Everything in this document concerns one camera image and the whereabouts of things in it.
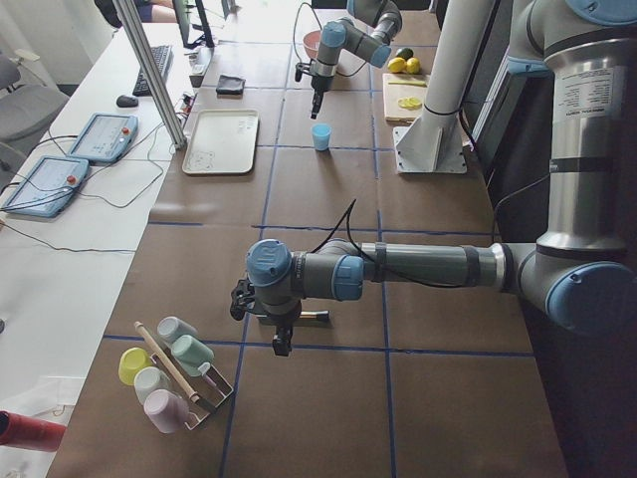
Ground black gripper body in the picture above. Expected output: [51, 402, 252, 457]
[312, 74, 334, 96]
[258, 299, 302, 341]

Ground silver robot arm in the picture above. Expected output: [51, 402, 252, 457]
[304, 1, 402, 120]
[230, 1, 636, 357]

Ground light blue cup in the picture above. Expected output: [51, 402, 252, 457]
[311, 123, 331, 151]

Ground white cup rack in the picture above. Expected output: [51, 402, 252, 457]
[150, 353, 234, 431]

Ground green cup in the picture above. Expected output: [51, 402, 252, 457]
[170, 335, 214, 376]

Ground grey cup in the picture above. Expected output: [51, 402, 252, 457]
[156, 316, 198, 346]

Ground purple cup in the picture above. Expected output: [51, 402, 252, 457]
[143, 389, 189, 434]

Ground white cup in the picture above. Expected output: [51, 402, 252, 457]
[133, 366, 172, 405]

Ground yellow cup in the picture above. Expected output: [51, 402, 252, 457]
[117, 348, 152, 386]

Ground metal muddler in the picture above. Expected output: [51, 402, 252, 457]
[299, 311, 329, 325]

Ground pink bowl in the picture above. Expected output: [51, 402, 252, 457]
[303, 30, 321, 59]

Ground yellow lemon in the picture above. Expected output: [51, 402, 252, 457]
[404, 57, 421, 75]
[387, 57, 407, 74]

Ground wooden cutting board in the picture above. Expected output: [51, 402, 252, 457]
[382, 73, 430, 121]

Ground lemon slices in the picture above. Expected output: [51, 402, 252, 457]
[397, 97, 422, 111]

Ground green lime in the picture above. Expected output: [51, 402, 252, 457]
[395, 47, 414, 61]

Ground yellow knife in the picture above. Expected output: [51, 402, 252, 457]
[387, 80, 427, 88]

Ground cream bear tray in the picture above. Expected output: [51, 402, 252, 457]
[182, 109, 259, 175]

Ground white pillar with base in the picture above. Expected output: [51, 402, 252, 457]
[393, 0, 496, 174]

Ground black keyboard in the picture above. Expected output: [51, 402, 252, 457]
[131, 44, 175, 98]

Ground black computer mouse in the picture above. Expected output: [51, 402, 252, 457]
[115, 95, 138, 109]

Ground far teach pendant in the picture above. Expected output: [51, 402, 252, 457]
[67, 114, 138, 164]

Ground teach pendant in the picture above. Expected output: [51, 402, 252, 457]
[1, 156, 91, 218]
[67, 114, 138, 164]

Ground near teach pendant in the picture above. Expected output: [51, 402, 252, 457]
[1, 156, 91, 218]

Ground red bottle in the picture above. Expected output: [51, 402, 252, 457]
[1, 410, 67, 452]

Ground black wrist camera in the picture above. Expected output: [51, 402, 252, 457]
[295, 62, 314, 83]

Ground wooden rack handle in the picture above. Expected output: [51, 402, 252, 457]
[134, 322, 200, 403]

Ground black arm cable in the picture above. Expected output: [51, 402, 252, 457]
[310, 198, 469, 289]

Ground aluminium frame post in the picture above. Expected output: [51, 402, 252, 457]
[113, 0, 187, 150]

